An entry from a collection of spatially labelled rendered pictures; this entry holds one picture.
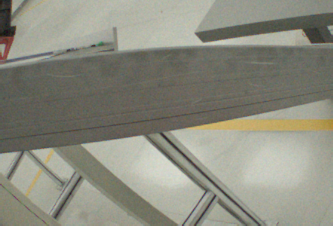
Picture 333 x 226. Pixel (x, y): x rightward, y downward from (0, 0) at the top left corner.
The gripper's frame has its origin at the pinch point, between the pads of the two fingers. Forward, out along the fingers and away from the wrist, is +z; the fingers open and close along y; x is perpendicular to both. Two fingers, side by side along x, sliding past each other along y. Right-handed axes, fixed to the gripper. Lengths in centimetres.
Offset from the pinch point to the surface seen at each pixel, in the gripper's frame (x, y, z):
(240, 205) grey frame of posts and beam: 57, 27, 46
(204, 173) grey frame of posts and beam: 44, 26, 33
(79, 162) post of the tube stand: 22.6, 2.1, 29.4
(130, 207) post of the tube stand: 37, 2, 45
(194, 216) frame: 40, 27, 44
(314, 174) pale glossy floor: 87, 34, 43
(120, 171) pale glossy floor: 82, -75, 50
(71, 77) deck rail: -25, 96, 6
